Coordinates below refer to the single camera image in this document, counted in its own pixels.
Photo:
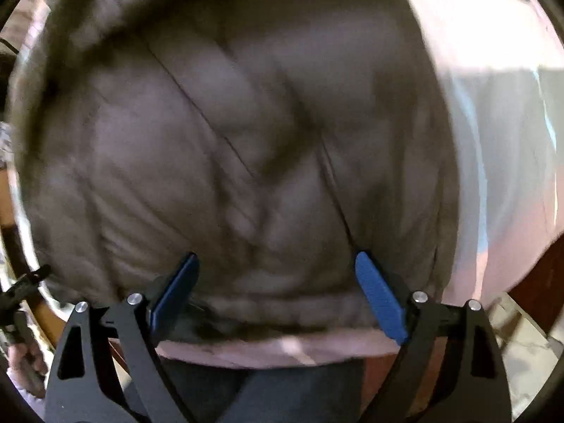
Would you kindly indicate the person's left hand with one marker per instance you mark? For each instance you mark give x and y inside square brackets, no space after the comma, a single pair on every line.
[24,361]

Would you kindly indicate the grey-brown puffer jacket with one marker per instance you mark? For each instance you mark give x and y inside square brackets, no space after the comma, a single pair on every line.
[229,141]

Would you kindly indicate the white bed sheet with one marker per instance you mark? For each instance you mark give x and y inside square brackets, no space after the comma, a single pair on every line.
[489,119]

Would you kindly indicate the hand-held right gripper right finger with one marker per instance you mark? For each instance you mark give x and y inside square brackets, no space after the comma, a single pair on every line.
[380,293]

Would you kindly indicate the person's dark trousers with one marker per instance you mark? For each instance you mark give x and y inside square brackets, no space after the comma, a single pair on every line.
[260,392]

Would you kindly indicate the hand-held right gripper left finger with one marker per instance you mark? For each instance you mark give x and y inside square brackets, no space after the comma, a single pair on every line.
[174,293]

